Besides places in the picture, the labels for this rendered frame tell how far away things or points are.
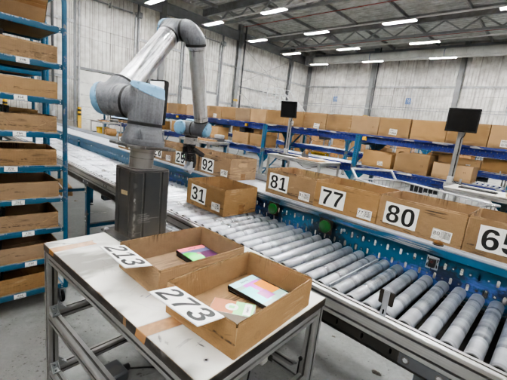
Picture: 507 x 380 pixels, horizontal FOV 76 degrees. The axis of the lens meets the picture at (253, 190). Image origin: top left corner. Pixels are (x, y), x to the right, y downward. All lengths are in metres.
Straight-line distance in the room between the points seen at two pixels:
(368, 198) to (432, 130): 4.68
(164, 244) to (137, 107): 0.59
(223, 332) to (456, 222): 1.17
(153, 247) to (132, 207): 0.23
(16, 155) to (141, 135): 1.00
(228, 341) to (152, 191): 0.85
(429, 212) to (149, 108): 1.35
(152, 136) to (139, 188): 0.23
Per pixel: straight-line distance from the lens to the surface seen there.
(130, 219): 1.54
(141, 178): 1.48
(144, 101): 1.49
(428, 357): 1.22
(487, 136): 6.23
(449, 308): 1.45
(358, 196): 1.82
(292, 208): 1.99
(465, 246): 1.70
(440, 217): 1.70
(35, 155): 2.32
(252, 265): 1.26
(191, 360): 0.90
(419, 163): 6.16
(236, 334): 0.86
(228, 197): 1.98
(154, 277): 1.11
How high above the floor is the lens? 1.33
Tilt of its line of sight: 11 degrees down
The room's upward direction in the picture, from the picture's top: 6 degrees clockwise
